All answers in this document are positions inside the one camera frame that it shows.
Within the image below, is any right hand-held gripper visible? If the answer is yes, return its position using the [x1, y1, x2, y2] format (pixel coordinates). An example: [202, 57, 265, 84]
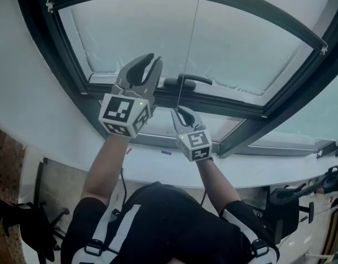
[171, 106, 213, 163]

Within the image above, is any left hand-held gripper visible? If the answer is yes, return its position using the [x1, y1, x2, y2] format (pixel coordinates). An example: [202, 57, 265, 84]
[99, 53, 163, 139]

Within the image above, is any blind pull cord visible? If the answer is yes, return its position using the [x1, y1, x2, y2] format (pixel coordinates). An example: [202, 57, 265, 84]
[177, 0, 201, 108]

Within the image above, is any person's right forearm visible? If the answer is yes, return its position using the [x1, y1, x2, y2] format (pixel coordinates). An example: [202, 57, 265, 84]
[195, 156, 242, 217]

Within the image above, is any person's left forearm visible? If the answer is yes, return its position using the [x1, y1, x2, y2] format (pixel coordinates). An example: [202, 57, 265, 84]
[80, 133, 131, 206]

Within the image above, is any dark framed casement window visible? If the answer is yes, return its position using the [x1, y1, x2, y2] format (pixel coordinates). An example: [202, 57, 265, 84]
[13, 0, 338, 159]

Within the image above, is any person's black shirt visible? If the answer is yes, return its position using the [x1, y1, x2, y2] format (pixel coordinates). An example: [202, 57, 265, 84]
[60, 181, 280, 264]

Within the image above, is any black mesh office chair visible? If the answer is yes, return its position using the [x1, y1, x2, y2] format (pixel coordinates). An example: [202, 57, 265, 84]
[262, 165, 338, 246]

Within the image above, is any black swivel office chair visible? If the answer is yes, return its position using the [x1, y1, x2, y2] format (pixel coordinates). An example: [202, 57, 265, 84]
[0, 195, 70, 262]

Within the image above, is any black window handle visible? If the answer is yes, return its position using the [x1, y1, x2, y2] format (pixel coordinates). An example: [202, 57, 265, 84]
[162, 74, 214, 91]

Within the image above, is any white strap harness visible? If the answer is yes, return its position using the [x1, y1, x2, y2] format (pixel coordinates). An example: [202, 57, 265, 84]
[72, 203, 279, 264]

